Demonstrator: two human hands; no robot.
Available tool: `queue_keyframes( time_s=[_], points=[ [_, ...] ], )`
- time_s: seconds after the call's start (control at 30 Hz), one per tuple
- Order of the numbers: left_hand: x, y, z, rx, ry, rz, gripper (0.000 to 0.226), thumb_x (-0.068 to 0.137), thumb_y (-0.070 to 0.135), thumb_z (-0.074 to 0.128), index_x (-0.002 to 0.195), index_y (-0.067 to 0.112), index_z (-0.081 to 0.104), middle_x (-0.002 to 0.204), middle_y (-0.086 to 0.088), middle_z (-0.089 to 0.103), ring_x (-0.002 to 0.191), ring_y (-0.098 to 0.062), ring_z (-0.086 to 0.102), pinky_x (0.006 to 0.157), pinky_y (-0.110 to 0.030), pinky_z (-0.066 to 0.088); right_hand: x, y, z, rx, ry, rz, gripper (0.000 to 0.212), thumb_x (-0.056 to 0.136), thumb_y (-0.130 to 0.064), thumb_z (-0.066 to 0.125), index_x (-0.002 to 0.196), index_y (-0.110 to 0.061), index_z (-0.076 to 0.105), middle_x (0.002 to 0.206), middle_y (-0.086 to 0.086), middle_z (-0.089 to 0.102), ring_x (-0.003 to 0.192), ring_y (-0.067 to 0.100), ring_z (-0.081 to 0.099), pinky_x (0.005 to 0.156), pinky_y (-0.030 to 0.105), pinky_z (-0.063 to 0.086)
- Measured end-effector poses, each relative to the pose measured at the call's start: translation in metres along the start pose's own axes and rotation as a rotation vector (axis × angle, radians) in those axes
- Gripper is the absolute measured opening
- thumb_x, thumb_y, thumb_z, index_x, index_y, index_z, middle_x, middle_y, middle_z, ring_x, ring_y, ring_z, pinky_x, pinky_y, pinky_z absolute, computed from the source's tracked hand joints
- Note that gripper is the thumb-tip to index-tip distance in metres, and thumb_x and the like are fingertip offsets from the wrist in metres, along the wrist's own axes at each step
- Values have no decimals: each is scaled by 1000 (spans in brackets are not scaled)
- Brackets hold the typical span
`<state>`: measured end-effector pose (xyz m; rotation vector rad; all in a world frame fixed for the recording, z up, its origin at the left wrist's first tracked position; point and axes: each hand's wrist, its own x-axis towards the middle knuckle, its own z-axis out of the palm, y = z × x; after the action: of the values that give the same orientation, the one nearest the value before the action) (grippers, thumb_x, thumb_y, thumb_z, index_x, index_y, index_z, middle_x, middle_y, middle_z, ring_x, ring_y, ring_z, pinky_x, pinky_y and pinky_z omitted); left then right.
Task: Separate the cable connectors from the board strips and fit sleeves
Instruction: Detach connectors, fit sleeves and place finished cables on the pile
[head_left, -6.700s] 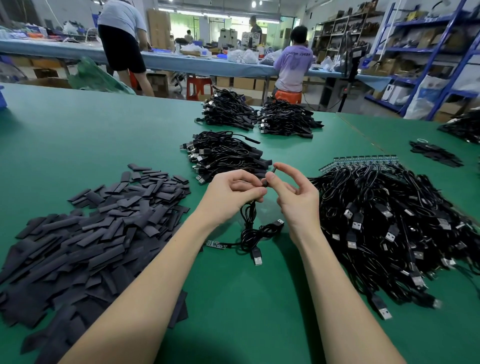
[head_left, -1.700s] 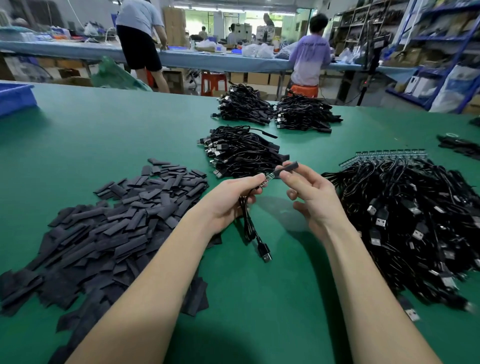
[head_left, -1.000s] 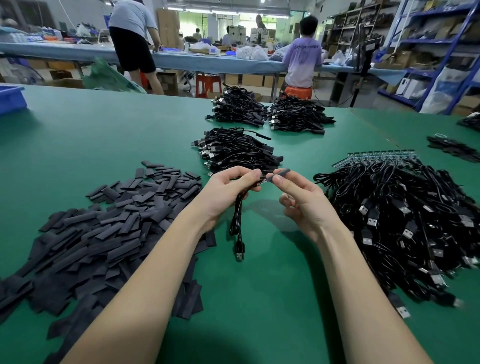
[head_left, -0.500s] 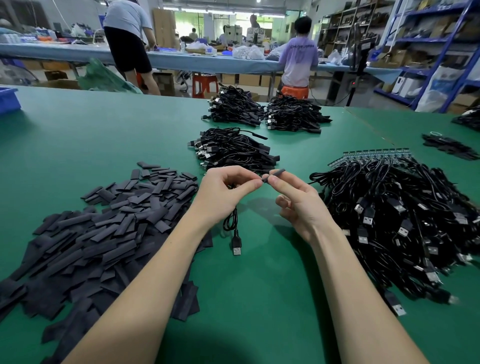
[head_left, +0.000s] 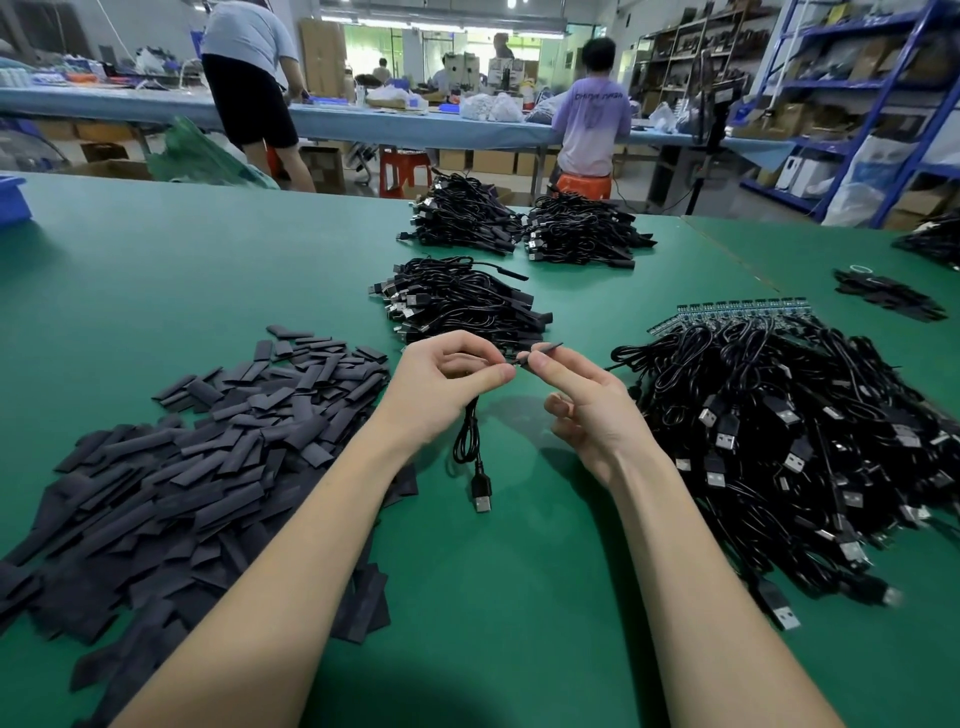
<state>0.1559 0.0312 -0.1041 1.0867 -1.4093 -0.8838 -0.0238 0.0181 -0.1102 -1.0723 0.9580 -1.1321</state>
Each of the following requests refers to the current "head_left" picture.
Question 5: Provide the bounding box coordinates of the person's left hand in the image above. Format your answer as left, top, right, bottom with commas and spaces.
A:
372, 330, 521, 456

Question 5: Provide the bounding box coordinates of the person's right hand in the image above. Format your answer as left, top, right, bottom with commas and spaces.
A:
517, 342, 665, 485

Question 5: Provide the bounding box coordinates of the black usb cable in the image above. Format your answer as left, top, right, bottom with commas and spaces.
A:
451, 357, 527, 516

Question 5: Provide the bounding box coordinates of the black sleeve piece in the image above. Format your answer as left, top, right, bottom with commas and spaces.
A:
517, 340, 567, 371

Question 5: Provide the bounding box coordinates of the heap of finished black cables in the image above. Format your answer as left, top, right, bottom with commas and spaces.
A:
370, 255, 555, 359

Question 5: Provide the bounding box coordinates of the bundle of black cables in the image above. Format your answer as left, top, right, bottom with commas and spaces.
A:
399, 171, 528, 257
522, 190, 659, 272

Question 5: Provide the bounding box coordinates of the large pile of black cables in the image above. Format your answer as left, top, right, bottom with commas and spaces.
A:
610, 307, 960, 632

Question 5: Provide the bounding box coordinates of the pile of black sleeve strips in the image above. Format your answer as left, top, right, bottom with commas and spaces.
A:
0, 324, 420, 728

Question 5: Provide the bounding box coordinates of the small bundle of cables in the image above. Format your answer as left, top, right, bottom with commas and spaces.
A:
834, 265, 950, 324

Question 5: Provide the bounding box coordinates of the huge heap of black cables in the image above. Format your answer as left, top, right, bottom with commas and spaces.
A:
895, 210, 960, 272

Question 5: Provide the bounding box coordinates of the person's right forearm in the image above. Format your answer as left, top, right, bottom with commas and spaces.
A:
615, 447, 845, 728

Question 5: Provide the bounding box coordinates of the person's left forearm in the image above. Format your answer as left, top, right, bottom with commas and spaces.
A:
157, 423, 429, 728

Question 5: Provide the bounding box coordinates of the red plastic stool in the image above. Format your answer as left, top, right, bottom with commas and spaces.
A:
379, 147, 437, 200

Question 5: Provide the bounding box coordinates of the orange plastic stool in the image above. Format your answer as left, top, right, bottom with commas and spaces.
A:
556, 172, 617, 203

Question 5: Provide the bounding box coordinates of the black tripod stand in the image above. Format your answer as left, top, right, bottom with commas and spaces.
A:
660, 67, 749, 216

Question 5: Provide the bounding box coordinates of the green plastic bag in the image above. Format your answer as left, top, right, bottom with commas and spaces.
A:
147, 117, 281, 189

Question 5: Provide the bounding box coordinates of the white plastic bag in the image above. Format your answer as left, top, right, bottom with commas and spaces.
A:
822, 138, 917, 230

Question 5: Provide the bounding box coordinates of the dark storage shelf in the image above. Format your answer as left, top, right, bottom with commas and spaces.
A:
637, 7, 774, 122

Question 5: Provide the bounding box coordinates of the open cardboard box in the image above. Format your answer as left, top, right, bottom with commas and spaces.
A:
67, 157, 152, 182

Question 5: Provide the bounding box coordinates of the long blue work table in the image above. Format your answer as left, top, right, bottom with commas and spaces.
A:
0, 85, 797, 171

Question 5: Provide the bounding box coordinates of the blue metal shelving rack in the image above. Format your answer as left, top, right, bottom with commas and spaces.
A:
739, 0, 960, 230

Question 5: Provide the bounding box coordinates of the blue plastic bin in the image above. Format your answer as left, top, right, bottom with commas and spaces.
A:
0, 172, 32, 230

